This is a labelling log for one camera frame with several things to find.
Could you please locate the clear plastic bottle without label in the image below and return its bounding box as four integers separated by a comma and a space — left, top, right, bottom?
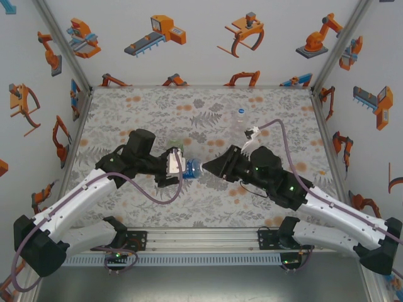
230, 108, 250, 141

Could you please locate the aluminium front rail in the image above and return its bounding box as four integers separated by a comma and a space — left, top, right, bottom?
30, 226, 374, 254

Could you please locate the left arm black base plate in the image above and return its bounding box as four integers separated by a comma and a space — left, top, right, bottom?
90, 230, 148, 252

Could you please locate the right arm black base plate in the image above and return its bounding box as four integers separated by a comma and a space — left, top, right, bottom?
257, 223, 315, 251

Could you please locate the aluminium corner post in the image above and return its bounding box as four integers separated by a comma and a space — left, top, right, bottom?
31, 0, 94, 94
310, 0, 374, 94

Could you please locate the floral table cloth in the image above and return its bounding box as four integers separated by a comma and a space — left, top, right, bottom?
55, 86, 350, 229

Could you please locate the grey metal panel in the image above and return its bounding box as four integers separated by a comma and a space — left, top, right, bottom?
34, 265, 369, 302

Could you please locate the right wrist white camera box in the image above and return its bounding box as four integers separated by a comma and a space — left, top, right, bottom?
241, 125, 262, 155

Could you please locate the slotted grey cable duct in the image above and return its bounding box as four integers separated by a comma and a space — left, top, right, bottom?
42, 253, 283, 267

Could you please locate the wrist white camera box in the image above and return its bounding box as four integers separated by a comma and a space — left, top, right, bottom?
166, 150, 186, 174
241, 125, 262, 155

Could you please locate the clear bottle with blue label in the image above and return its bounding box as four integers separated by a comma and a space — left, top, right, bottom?
183, 157, 205, 180

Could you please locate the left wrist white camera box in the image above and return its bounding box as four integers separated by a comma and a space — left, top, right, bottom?
166, 150, 186, 174

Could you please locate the aluminium side rail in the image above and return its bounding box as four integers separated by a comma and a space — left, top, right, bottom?
58, 87, 94, 189
310, 89, 350, 202

